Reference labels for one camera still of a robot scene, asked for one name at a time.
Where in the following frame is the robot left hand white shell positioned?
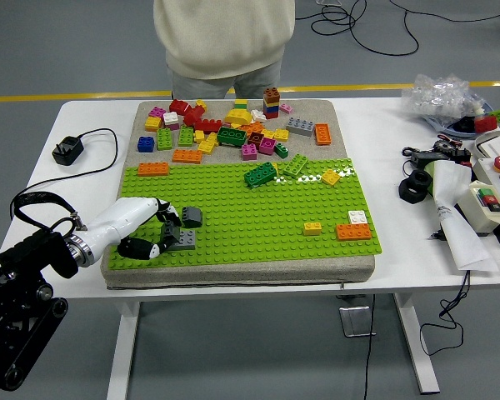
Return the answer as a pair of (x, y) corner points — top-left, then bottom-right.
(83, 196), (183, 264)

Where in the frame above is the dark grey sloped brick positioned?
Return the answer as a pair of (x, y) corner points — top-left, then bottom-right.
(181, 206), (203, 228)
(159, 220), (182, 247)

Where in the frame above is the light grey long brick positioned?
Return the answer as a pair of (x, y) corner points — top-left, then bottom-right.
(168, 228), (197, 252)
(285, 117), (317, 138)

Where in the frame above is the orange long brick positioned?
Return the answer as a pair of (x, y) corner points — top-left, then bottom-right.
(137, 162), (170, 178)
(171, 148), (203, 164)
(335, 222), (373, 243)
(313, 122), (333, 146)

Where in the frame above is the lime green long brick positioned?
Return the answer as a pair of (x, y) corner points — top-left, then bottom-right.
(177, 125), (195, 148)
(282, 153), (309, 178)
(156, 127), (173, 152)

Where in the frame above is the yellow long brick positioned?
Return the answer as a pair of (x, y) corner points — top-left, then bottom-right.
(197, 132), (220, 156)

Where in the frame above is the green studded baseplate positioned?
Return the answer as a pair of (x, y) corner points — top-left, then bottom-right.
(107, 157), (383, 270)

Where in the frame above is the red sloped brick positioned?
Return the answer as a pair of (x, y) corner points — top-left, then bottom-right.
(168, 98), (192, 117)

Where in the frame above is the red long brick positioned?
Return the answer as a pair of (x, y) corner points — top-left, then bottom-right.
(193, 118), (223, 134)

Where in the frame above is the dark green long brick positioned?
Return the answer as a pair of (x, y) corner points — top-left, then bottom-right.
(243, 161), (278, 189)
(216, 126), (248, 148)

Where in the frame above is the yellow arch brick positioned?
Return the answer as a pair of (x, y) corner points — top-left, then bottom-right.
(224, 107), (253, 126)

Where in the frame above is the black power plug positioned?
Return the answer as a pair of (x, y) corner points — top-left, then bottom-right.
(52, 136), (85, 167)

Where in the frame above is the white table leg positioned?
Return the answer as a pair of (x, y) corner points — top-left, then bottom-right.
(106, 300), (141, 400)
(392, 292), (441, 395)

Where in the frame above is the brown orange blue red tower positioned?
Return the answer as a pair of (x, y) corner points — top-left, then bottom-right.
(262, 87), (282, 120)

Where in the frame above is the person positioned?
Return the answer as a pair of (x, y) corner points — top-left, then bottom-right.
(152, 0), (297, 100)

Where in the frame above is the grey-brown mat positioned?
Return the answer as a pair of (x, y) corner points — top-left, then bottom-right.
(99, 98), (376, 291)

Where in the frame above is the metal floor plate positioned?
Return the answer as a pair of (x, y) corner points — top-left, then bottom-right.
(338, 306), (377, 338)

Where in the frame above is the large black nut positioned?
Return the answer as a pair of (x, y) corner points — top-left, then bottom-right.
(397, 169), (433, 205)

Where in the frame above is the black power adapter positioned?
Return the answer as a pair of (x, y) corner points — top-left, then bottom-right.
(410, 150), (451, 168)

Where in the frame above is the pale blue bowl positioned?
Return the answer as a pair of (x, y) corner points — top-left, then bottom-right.
(422, 102), (500, 137)

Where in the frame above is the white paper sheet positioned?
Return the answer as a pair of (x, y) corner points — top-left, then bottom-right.
(431, 160), (500, 273)

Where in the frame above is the clear plastic bag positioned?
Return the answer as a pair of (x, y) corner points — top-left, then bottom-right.
(401, 73), (491, 128)

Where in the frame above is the small black part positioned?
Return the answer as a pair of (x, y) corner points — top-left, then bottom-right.
(452, 116), (477, 133)

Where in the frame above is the control box with buttons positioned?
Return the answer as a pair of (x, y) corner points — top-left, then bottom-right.
(471, 154), (500, 251)

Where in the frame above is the white flat device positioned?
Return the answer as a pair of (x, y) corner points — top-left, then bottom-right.
(472, 130), (500, 162)

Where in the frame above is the black plug cord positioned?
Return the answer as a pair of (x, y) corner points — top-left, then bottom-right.
(9, 127), (119, 220)

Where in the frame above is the black hanging cable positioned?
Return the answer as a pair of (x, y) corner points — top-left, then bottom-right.
(362, 293), (377, 400)
(419, 270), (471, 357)

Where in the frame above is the black floor cable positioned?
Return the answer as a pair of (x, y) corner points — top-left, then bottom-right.
(389, 0), (500, 23)
(295, 0), (420, 57)

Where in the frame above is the black motor with red wires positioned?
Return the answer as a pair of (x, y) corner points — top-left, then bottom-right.
(432, 139), (472, 166)

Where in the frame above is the small white switch box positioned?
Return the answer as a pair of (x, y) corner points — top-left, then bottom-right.
(457, 180), (500, 238)

